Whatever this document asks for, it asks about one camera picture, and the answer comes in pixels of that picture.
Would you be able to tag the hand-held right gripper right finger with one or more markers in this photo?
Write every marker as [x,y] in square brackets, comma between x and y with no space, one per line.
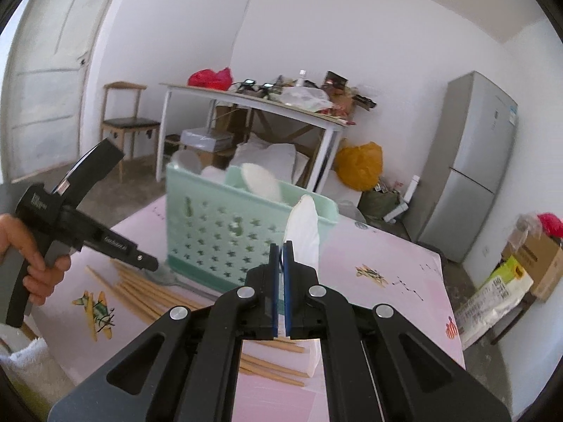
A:
[288,282]

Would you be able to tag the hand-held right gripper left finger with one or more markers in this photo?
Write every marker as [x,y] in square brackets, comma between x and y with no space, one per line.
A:
[276,282]

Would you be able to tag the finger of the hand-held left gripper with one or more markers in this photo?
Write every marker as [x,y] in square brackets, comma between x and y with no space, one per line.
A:
[144,261]

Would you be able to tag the metal spoon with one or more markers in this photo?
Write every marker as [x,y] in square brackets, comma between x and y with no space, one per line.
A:
[169,278]

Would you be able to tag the pile of wooden chopsticks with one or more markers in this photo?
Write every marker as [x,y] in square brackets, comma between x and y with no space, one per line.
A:
[132,294]

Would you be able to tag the green perforated plastic basket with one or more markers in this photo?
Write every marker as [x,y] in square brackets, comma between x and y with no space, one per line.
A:
[211,237]

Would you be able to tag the person's left hand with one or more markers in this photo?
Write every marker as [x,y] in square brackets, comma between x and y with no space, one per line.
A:
[39,281]

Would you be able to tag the crumpled clear bag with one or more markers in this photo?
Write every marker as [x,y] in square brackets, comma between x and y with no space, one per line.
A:
[352,212]

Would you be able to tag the white foam box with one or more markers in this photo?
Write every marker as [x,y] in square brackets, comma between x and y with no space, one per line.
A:
[341,189]

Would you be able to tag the pink printed tablecloth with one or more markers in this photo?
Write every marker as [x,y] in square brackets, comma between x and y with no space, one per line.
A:
[396,299]

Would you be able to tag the white door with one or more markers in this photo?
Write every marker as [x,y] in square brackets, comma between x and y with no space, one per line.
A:
[44,96]

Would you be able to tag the dark green bag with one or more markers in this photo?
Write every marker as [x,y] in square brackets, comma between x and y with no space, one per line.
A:
[378,202]

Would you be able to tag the wooden chair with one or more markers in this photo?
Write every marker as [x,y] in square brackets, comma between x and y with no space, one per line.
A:
[129,121]

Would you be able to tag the yellow plastic bag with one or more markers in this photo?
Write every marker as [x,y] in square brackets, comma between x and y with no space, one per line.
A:
[360,167]

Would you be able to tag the grey flat box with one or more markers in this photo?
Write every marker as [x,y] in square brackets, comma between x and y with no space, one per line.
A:
[206,138]

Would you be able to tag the white towel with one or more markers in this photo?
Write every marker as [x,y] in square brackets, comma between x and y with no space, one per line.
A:
[31,365]

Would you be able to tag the white table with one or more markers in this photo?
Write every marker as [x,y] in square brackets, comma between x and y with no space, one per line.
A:
[264,104]

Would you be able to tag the clear plastic bag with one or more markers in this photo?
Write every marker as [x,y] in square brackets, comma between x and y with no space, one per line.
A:
[305,97]

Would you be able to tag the red plastic bag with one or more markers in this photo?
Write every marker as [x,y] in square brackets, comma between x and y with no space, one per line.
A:
[210,79]

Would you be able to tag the black devices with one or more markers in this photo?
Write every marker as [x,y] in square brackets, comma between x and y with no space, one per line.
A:
[255,86]

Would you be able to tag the white printed sack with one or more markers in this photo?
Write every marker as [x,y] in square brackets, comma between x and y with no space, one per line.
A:
[488,303]

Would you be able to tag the clear bottle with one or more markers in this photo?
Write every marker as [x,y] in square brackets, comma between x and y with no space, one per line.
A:
[301,79]

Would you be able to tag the brown box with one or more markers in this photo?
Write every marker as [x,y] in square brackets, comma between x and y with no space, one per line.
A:
[336,81]

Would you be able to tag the grey refrigerator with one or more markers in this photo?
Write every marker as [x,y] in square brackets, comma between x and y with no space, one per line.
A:
[470,162]

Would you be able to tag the cardboard box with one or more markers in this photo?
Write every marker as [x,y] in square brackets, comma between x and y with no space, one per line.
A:
[539,263]

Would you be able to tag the red cloth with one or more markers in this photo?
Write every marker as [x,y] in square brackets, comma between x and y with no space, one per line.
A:
[552,224]

